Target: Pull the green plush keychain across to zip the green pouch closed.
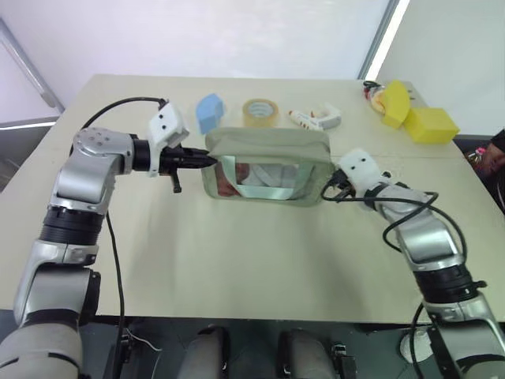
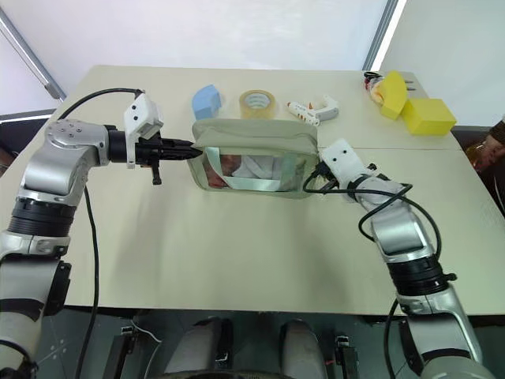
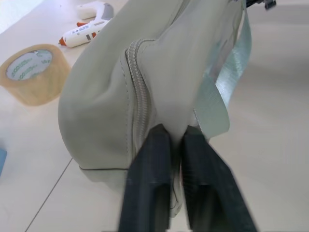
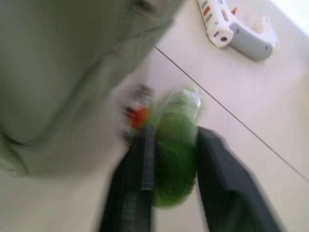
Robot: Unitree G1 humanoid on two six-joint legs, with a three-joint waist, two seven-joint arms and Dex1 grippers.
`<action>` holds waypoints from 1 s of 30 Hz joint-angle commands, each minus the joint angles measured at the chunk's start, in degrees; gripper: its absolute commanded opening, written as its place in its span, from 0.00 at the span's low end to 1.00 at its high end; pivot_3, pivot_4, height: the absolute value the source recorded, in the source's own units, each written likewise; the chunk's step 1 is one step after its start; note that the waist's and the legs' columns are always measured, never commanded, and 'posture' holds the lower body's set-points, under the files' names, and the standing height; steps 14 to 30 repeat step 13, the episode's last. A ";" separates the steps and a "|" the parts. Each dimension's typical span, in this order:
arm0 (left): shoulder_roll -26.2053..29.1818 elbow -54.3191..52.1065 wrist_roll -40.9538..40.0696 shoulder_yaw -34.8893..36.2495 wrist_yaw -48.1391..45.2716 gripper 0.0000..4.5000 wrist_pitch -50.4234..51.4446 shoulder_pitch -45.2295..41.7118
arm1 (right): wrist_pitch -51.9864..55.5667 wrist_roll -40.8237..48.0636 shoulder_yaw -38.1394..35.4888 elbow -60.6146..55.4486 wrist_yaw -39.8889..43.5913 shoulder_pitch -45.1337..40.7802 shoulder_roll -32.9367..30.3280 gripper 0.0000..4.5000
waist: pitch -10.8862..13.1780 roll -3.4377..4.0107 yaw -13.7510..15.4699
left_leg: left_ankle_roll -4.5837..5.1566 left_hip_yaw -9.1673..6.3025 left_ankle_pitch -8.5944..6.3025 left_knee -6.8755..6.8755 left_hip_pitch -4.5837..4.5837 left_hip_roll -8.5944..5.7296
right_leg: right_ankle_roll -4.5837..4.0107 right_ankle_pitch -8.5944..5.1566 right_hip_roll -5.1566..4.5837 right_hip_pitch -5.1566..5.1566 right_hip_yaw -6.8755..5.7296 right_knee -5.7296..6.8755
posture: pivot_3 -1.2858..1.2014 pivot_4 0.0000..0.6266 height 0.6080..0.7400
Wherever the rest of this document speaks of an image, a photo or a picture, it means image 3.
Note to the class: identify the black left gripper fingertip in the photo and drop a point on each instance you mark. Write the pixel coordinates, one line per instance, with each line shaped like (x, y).
(260, 3)

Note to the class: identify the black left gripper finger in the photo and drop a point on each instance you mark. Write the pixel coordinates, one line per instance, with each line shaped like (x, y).
(207, 178)
(147, 174)

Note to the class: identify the pale green zip pouch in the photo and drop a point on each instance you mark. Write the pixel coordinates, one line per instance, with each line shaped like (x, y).
(154, 72)

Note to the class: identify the blue flat object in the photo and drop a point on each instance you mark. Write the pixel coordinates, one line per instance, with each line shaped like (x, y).
(3, 160)

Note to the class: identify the clear packing tape roll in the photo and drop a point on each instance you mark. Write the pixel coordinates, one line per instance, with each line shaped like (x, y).
(33, 75)

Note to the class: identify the white orange glue gun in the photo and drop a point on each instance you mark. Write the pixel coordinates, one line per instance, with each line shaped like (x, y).
(80, 32)

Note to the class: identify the white grey power tool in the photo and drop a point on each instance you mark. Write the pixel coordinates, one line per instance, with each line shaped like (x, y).
(95, 10)

